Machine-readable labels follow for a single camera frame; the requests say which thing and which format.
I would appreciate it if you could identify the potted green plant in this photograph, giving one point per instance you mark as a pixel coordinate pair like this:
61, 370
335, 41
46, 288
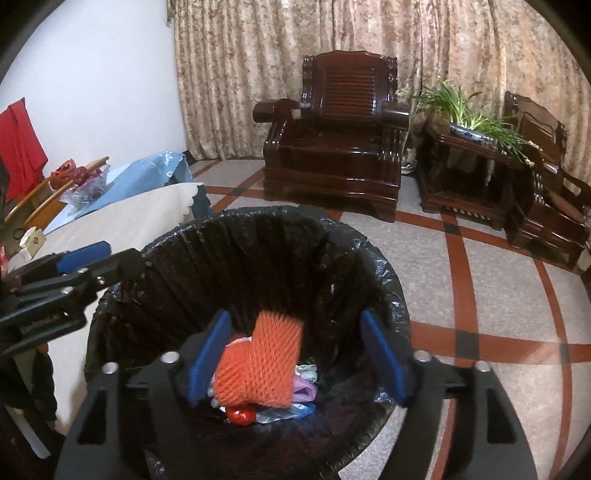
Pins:
471, 131

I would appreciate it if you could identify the red plastic bag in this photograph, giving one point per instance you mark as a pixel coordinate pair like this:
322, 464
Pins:
63, 174

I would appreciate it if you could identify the light blue plastic shoe cover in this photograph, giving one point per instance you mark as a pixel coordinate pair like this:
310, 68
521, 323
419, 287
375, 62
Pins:
286, 411

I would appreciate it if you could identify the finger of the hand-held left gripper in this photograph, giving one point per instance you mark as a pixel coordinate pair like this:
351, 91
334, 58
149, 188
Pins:
115, 267
83, 258

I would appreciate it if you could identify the beige tablecloth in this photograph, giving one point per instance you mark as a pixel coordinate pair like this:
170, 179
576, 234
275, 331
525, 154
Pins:
138, 217

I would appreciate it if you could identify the orange foam fruit net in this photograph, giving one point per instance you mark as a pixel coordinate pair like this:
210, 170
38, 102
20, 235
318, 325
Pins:
258, 364

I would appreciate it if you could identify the clear bag of red fruit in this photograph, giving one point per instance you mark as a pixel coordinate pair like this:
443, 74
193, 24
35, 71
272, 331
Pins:
87, 187

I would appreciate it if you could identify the beige tape box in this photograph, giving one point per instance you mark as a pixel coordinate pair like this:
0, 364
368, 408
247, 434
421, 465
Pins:
33, 242

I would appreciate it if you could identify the blue tablecloth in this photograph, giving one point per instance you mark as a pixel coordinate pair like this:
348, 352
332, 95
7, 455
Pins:
147, 173

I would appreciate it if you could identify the black bagged trash bin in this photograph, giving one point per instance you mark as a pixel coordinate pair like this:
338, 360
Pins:
277, 258

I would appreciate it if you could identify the dark wooden side table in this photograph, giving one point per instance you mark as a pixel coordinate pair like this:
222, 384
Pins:
466, 184

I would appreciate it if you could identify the patterned beige curtain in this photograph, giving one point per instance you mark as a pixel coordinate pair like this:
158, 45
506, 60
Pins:
277, 46

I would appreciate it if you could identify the grey crumpled tissue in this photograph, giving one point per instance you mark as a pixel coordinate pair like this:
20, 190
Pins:
307, 373

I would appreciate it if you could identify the wooden chair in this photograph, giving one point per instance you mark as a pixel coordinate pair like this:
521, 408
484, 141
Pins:
55, 203
27, 203

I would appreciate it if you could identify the red cloth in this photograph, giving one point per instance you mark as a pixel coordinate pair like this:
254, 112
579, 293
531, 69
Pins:
21, 147

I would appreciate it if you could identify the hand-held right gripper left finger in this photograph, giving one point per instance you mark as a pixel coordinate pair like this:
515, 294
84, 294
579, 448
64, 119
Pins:
210, 360

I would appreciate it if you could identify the red shiny wrapper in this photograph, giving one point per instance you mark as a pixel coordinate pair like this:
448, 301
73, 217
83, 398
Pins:
240, 414

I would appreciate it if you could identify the dark wooden armchair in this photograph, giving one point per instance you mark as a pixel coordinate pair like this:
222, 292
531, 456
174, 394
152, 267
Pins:
545, 217
332, 161

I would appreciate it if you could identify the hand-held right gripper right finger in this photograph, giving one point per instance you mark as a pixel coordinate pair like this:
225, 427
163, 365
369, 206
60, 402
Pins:
383, 355

